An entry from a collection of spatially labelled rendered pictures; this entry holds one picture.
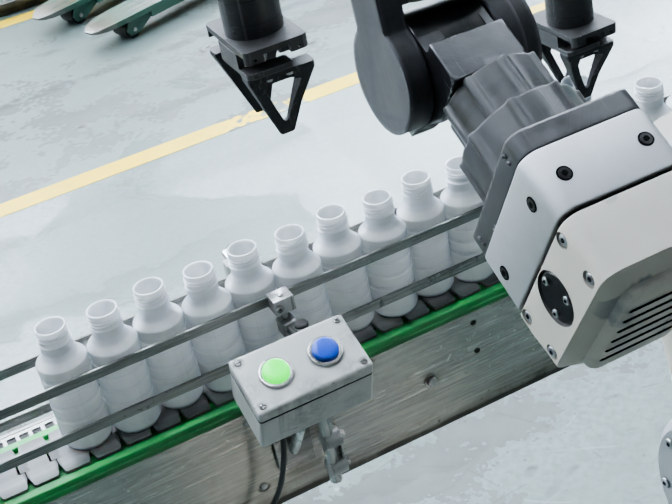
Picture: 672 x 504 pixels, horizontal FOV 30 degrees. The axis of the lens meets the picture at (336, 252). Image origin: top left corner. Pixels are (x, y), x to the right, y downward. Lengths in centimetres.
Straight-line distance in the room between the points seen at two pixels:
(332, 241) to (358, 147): 260
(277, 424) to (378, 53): 63
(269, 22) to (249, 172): 293
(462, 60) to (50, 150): 384
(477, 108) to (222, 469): 87
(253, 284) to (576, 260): 82
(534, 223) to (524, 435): 218
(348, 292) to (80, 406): 35
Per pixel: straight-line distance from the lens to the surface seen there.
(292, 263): 149
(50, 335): 143
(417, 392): 164
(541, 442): 287
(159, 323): 146
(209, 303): 146
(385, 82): 83
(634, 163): 72
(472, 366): 166
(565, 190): 70
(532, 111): 76
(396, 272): 155
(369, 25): 82
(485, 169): 76
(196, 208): 396
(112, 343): 144
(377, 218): 152
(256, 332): 151
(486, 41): 80
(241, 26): 117
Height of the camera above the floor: 194
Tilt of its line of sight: 33 degrees down
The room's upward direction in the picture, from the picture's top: 11 degrees counter-clockwise
